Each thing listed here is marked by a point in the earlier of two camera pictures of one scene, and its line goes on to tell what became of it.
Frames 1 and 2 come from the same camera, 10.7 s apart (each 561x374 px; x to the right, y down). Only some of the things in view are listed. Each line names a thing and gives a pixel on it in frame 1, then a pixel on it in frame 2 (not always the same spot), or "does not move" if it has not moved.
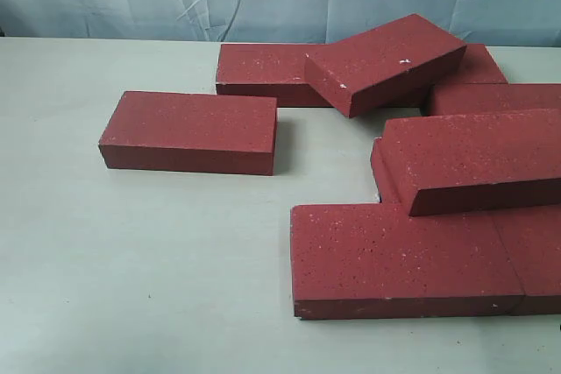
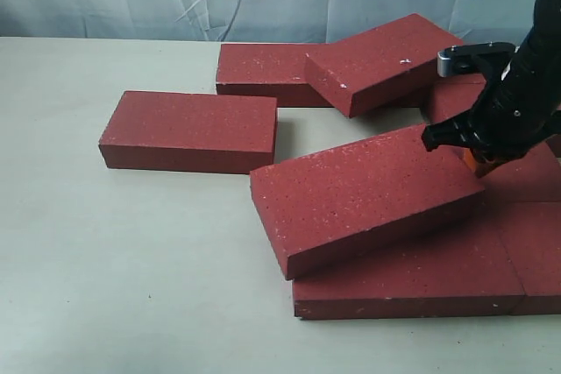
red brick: x=380 y=64 does not move
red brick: x=476 y=161 to x=313 y=201
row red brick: x=385 y=182 to x=536 y=176
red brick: x=268 y=69 does not move
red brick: x=191 y=132 does not move
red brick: x=531 y=236 does not move
